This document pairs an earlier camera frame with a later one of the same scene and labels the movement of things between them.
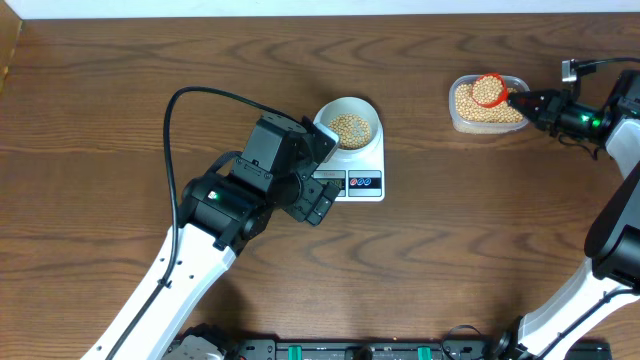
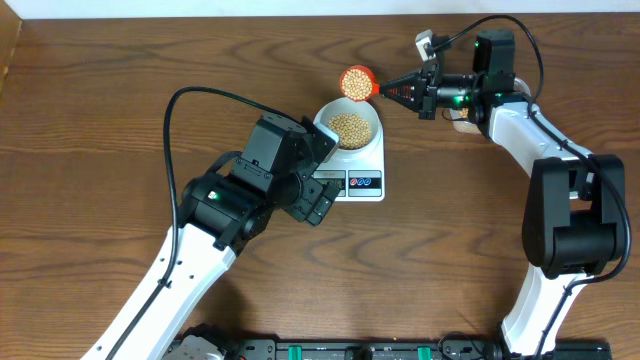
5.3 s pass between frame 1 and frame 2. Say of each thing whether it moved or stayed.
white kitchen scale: stayed
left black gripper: stayed
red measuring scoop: moved
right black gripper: moved
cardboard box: stayed
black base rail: stayed
